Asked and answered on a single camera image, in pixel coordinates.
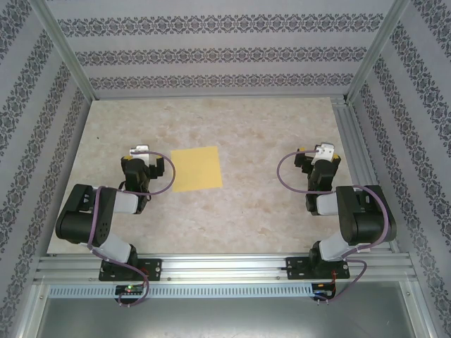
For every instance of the yellow paper sheet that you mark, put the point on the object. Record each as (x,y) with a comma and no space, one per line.
(196,169)

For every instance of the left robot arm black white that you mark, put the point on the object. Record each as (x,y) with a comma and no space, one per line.
(77,218)

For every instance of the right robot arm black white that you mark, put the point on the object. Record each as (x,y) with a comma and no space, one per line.
(366,218)

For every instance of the grey metal panel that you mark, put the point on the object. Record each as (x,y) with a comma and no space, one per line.
(225,320)

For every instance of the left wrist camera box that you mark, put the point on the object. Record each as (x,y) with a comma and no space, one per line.
(139,149)

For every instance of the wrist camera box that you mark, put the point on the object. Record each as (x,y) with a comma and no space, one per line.
(323,153)
(139,149)

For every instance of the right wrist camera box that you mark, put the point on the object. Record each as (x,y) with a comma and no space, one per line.
(323,153)

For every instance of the aluminium side rail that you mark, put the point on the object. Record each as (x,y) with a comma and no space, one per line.
(347,126)

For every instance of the thin aluminium rear rail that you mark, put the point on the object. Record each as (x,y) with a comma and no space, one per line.
(211,96)

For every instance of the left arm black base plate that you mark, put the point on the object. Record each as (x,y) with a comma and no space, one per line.
(151,269)

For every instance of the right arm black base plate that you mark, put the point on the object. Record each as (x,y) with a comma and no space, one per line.
(296,267)

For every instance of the aluminium frame post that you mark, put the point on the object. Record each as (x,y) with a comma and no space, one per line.
(377,49)
(63,49)

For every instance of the long aluminium mounting rail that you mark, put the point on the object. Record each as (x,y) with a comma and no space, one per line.
(225,267)

